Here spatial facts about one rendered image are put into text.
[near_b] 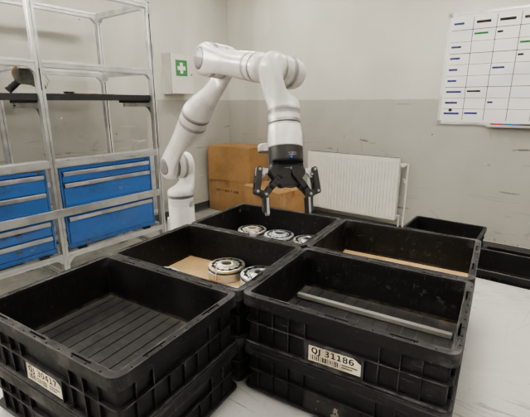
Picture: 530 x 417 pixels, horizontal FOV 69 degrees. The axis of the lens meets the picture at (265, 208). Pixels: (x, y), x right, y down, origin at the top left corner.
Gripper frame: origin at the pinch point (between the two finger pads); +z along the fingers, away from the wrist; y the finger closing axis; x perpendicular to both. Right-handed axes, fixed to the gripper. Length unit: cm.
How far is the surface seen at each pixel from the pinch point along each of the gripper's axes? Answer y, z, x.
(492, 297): 75, 28, 22
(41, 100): -93, -79, 180
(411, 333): 23.7, 26.5, -7.6
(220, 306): -16.1, 17.5, -6.2
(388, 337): 8.6, 21.8, -22.7
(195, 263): -16.6, 13.0, 39.4
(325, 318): 1.1, 19.6, -15.1
